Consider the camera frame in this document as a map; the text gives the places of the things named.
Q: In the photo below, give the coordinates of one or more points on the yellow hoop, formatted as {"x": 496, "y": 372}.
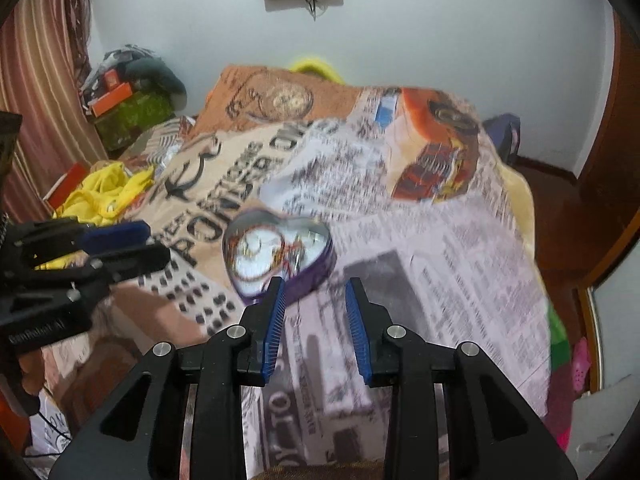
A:
{"x": 312, "y": 66}

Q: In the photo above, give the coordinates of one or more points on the yellow cloth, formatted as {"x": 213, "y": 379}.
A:
{"x": 107, "y": 192}

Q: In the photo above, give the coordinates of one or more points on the newspaper print blanket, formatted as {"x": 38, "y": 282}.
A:
{"x": 425, "y": 270}

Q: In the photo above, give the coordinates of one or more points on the grey pillow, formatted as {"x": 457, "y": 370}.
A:
{"x": 160, "y": 75}

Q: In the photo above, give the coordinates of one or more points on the striped brown curtain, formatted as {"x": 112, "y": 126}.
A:
{"x": 45, "y": 85}

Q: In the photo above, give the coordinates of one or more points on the small red box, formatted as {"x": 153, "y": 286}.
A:
{"x": 111, "y": 80}

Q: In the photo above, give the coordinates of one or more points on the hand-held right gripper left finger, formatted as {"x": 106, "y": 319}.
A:
{"x": 274, "y": 325}

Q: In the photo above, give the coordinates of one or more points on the striped brown cloth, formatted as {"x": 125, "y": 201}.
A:
{"x": 155, "y": 142}

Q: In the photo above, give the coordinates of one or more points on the white wardrobe sliding door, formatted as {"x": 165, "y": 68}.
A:
{"x": 620, "y": 330}

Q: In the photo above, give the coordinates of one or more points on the purple heart-shaped tin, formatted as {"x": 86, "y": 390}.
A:
{"x": 300, "y": 285}

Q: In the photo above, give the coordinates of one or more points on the brown wooden door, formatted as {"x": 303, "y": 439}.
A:
{"x": 617, "y": 135}

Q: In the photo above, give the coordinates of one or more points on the colourful green pink cloth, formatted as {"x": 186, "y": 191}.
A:
{"x": 570, "y": 385}

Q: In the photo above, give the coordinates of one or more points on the pale yellow sheet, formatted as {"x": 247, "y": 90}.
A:
{"x": 520, "y": 210}

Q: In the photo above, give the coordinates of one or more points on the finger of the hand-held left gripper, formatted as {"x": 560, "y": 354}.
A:
{"x": 117, "y": 237}
{"x": 135, "y": 262}

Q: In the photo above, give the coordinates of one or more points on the orange box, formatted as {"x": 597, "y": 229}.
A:
{"x": 112, "y": 101}

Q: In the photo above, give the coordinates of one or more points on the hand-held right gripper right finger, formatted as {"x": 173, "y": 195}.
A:
{"x": 356, "y": 330}

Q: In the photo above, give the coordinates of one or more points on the red flat box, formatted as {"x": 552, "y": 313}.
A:
{"x": 67, "y": 185}

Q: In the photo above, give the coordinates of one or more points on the dark blue bag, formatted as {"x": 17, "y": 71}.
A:
{"x": 502, "y": 137}

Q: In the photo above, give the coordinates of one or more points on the green bag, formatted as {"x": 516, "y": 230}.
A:
{"x": 135, "y": 120}

